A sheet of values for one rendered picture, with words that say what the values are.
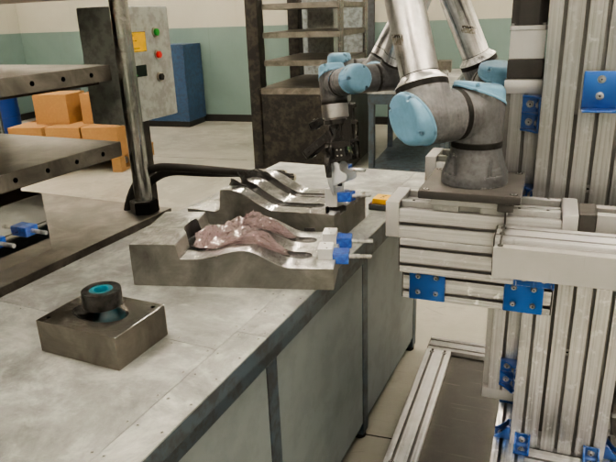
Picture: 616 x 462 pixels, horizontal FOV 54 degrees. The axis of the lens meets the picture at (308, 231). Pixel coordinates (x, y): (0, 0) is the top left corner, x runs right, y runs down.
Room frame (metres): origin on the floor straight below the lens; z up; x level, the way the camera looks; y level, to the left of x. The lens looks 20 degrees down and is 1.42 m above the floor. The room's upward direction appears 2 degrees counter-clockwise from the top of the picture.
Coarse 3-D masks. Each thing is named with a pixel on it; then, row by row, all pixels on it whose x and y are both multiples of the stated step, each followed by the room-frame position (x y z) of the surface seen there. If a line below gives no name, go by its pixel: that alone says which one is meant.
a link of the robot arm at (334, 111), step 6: (324, 108) 1.70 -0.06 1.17; (330, 108) 1.69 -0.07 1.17; (336, 108) 1.69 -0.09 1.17; (342, 108) 1.69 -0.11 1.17; (324, 114) 1.70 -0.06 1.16; (330, 114) 1.69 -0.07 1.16; (336, 114) 1.69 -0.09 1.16; (342, 114) 1.69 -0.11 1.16; (348, 114) 1.72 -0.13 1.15; (324, 120) 1.72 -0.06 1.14
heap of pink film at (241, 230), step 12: (240, 216) 1.56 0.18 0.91; (252, 216) 1.53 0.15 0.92; (264, 216) 1.55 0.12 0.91; (204, 228) 1.53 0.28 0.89; (216, 228) 1.52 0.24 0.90; (228, 228) 1.52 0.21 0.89; (240, 228) 1.45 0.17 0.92; (252, 228) 1.45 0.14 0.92; (264, 228) 1.50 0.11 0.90; (276, 228) 1.52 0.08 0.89; (204, 240) 1.45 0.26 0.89; (216, 240) 1.43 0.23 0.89; (228, 240) 1.41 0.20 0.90; (240, 240) 1.40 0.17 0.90; (252, 240) 1.40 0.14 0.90; (264, 240) 1.41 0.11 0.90
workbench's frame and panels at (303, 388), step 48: (384, 240) 1.97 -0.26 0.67; (336, 288) 1.57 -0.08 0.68; (384, 288) 1.98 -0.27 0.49; (288, 336) 1.29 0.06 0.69; (336, 336) 1.57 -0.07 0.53; (384, 336) 1.98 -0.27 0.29; (240, 384) 1.09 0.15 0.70; (288, 384) 1.28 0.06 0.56; (336, 384) 1.56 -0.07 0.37; (384, 384) 1.99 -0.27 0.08; (192, 432) 0.94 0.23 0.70; (240, 432) 1.08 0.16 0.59; (288, 432) 1.27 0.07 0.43; (336, 432) 1.56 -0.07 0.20
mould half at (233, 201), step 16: (272, 176) 1.93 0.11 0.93; (224, 192) 1.77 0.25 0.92; (240, 192) 1.74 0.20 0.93; (272, 192) 1.82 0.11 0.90; (320, 192) 1.86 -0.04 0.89; (192, 208) 1.82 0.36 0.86; (208, 208) 1.82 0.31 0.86; (224, 208) 1.77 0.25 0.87; (240, 208) 1.74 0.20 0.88; (256, 208) 1.72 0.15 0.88; (272, 208) 1.72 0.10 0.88; (288, 208) 1.71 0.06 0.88; (304, 208) 1.70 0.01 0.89; (320, 208) 1.68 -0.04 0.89; (352, 208) 1.74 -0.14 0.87; (224, 224) 1.77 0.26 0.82; (288, 224) 1.68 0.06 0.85; (304, 224) 1.65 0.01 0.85; (320, 224) 1.63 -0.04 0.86; (336, 224) 1.63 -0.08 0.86; (352, 224) 1.74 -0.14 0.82
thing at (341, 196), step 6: (336, 186) 1.72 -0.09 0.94; (342, 186) 1.71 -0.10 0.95; (330, 192) 1.67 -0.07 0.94; (336, 192) 1.67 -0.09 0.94; (342, 192) 1.66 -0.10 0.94; (348, 192) 1.65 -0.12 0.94; (354, 192) 1.68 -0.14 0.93; (330, 198) 1.67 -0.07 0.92; (336, 198) 1.66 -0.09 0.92; (342, 198) 1.66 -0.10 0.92; (348, 198) 1.65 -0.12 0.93; (354, 198) 1.67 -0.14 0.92; (330, 204) 1.67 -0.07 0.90; (336, 204) 1.66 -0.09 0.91; (342, 204) 1.69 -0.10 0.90
